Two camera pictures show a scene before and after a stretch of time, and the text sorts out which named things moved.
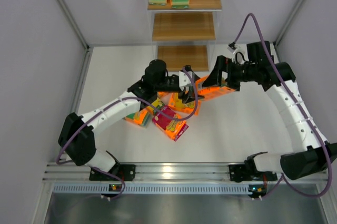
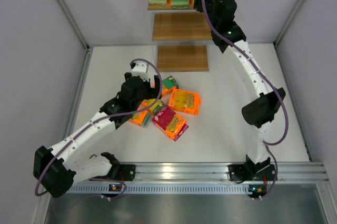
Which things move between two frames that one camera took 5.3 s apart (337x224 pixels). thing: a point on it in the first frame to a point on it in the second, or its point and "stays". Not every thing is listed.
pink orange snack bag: (174, 128) stays
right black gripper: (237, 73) to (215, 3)
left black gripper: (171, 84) to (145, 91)
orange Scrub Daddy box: (177, 105) stays
